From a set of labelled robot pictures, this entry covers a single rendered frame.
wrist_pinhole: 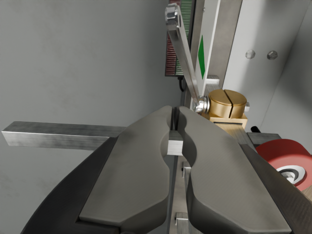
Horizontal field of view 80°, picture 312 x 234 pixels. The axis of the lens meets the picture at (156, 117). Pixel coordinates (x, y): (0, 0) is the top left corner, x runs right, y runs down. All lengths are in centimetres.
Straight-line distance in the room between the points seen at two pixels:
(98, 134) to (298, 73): 43
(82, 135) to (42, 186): 188
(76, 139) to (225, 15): 33
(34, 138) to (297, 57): 54
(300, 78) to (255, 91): 10
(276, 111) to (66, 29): 106
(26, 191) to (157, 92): 168
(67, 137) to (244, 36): 42
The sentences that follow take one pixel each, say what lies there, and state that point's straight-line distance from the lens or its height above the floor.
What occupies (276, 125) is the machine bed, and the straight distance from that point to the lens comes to 56.
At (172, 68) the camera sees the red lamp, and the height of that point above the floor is 70.
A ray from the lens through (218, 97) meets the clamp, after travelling 26.
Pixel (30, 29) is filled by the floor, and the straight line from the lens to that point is 132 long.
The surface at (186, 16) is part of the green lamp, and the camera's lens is 38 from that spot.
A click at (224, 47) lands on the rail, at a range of 40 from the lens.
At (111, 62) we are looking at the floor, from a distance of 117.
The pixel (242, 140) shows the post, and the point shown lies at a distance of 24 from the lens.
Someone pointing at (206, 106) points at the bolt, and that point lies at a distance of 27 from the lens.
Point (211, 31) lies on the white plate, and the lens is 30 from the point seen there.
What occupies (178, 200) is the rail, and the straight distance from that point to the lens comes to 68.
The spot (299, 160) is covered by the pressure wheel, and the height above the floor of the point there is 91.
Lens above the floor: 108
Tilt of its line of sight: 57 degrees down
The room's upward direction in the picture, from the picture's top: 174 degrees counter-clockwise
